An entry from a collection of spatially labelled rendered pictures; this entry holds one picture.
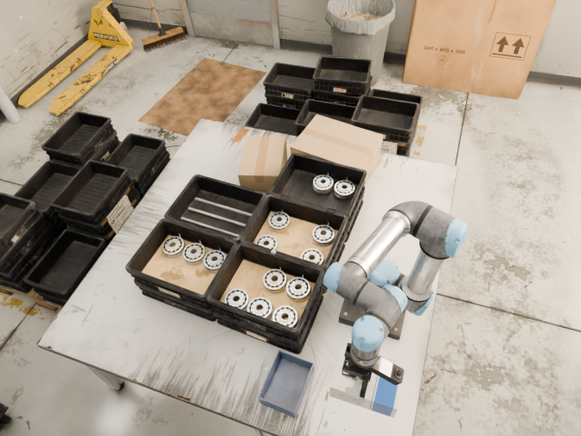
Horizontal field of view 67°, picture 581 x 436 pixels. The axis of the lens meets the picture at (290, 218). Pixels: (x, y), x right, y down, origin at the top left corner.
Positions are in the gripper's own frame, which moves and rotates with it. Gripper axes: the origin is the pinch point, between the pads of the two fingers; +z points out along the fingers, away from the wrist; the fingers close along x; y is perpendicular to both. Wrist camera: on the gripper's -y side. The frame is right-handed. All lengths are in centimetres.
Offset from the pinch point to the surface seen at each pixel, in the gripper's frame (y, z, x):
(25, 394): 182, 110, 29
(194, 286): 80, 28, -26
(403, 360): -11, 42, -27
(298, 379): 26.4, 40.9, -6.5
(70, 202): 199, 61, -71
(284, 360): 35, 41, -12
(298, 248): 43, 28, -58
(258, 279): 55, 28, -38
